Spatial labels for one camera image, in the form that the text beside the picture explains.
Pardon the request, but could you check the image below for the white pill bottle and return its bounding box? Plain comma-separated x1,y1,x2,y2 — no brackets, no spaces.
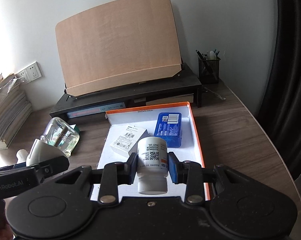
137,137,169,195

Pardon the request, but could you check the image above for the green white small box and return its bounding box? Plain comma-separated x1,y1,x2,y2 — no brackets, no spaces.
70,124,80,133

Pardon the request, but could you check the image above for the blue plastic case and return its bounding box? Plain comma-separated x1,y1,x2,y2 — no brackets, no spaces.
154,112,182,148

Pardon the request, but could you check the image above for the black monitor riser shelf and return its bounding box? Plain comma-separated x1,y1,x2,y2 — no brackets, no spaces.
50,63,203,121

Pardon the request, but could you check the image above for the white wall socket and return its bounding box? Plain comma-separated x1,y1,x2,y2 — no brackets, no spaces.
26,61,42,81
15,69,31,85

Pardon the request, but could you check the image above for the small white carton box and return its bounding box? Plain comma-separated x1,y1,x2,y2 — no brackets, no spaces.
110,126,149,157

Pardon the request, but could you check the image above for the blue red book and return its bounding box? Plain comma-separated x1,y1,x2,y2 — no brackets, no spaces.
66,102,125,119

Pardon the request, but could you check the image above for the stack of books and papers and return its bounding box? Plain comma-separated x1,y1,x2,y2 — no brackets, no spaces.
0,74,32,150

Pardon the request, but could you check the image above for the white spray bottle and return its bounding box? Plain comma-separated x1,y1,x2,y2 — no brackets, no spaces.
16,139,65,166

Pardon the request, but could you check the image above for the wooden book stand board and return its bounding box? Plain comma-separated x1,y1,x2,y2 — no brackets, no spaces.
55,0,182,97

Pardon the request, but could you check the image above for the clear glass bottle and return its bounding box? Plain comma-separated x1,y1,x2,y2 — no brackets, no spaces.
40,117,80,158

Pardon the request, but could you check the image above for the black mesh pen holder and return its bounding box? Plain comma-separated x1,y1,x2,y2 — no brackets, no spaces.
196,49,221,85

